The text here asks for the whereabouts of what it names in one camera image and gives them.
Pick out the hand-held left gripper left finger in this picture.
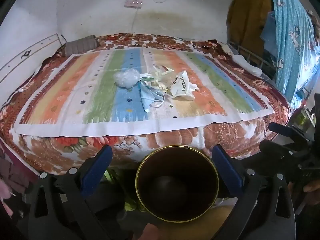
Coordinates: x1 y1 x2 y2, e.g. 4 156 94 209
27 144 127 240

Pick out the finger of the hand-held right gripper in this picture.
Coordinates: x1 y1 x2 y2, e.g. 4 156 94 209
268 122 313 142
259 139 304 173

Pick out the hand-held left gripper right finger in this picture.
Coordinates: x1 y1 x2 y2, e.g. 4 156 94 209
211 144 297 240

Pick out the black bin with gold rim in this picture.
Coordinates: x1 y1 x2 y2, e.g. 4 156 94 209
135 145 220 222

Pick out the blue face mask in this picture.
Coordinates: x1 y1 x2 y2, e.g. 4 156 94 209
138 80 166 113

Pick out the white paper bag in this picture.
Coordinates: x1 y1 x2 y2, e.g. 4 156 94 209
168 70 200 101

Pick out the clear plastic bag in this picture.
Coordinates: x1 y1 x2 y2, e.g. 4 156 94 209
113 69 141 89

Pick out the pale yellow wrapper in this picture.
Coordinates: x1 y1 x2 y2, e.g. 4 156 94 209
140 66 177 93

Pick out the person's right hand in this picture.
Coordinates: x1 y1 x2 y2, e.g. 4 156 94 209
287 179 320 193

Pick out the green plastic stool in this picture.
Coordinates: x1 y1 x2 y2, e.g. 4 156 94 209
102 169 140 212

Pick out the brown floral blanket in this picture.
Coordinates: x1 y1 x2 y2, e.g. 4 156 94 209
0 34 292 177

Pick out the white cloth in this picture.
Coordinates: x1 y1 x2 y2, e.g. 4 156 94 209
221 44 262 77

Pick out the metal rack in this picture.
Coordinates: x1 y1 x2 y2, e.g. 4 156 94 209
230 41 278 80

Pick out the blue rabbit-print curtain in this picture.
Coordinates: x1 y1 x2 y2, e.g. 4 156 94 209
260 0 320 110

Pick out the striped colourful cloth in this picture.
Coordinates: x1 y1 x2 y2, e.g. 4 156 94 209
14 47 275 138

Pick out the pink fabric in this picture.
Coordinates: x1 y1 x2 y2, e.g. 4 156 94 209
0 177 15 217

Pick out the light blue cloth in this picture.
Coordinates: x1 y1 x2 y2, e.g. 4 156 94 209
259 11 278 60

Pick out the mustard garment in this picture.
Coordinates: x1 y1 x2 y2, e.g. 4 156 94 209
226 0 274 53

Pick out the grey pillow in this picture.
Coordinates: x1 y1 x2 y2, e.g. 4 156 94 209
61 35 98 57

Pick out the white headboard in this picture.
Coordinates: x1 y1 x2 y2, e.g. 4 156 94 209
0 32 62 85

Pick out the white cable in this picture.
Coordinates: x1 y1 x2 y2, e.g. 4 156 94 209
130 6 138 34

